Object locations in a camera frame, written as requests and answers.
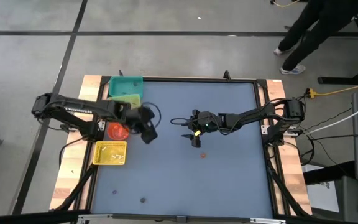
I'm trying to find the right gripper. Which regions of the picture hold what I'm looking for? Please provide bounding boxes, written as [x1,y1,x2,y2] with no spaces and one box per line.
[181,108,221,140]

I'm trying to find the yellow-green plastic bin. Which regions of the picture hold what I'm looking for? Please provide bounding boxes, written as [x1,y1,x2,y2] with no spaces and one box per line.
[106,93,142,110]

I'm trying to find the orange translucent round bowl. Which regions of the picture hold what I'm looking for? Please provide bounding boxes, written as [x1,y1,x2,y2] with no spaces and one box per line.
[107,121,131,141]

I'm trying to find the teal plastic bin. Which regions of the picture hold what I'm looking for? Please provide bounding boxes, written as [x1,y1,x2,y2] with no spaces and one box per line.
[108,75,144,98]

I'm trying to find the yellow slotted plastic basket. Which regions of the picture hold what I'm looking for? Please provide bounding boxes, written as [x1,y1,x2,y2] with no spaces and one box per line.
[92,141,127,166]

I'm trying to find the light wooden side board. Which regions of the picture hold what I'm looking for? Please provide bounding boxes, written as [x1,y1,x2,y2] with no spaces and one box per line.
[264,79,313,216]
[48,74,105,212]

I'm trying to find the black desk stand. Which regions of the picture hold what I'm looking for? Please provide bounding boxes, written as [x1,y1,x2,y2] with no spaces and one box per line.
[318,14,358,85]

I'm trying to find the person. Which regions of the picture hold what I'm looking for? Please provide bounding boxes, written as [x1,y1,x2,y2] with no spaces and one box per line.
[273,0,358,76]

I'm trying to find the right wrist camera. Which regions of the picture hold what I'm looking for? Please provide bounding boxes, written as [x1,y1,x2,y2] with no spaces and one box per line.
[191,134,202,149]

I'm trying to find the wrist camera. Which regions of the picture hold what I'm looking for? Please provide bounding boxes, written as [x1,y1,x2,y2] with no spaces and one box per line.
[191,134,202,149]
[140,123,159,145]

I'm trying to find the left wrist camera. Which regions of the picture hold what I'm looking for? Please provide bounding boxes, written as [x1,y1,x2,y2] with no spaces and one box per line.
[140,123,159,145]

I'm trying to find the black looped cable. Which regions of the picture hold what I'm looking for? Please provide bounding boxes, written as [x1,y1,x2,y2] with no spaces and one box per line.
[170,117,193,126]
[141,101,162,129]

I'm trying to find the black floor cables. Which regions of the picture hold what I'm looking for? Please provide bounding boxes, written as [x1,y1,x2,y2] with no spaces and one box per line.
[300,107,358,167]

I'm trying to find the white cable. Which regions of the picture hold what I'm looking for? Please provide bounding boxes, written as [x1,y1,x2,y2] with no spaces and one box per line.
[305,98,358,135]

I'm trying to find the yellow extension cable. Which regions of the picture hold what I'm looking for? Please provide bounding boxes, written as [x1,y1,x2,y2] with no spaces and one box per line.
[305,79,358,98]

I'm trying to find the yellow hanging cable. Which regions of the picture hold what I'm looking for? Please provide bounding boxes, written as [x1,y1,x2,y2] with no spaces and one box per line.
[270,0,300,7]

